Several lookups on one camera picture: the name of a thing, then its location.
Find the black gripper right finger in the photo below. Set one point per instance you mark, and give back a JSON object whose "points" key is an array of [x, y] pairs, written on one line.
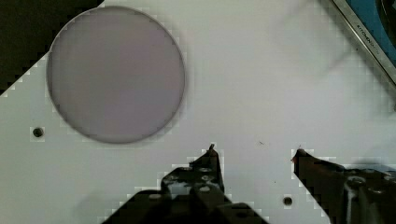
{"points": [[348, 196]]}

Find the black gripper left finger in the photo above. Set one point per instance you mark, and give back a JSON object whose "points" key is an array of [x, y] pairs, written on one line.
{"points": [[188, 195]]}

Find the grey round plate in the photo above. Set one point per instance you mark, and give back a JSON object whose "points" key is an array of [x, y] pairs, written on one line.
{"points": [[115, 75]]}

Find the black toaster oven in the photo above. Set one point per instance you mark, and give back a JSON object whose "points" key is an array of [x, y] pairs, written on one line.
{"points": [[373, 22]]}

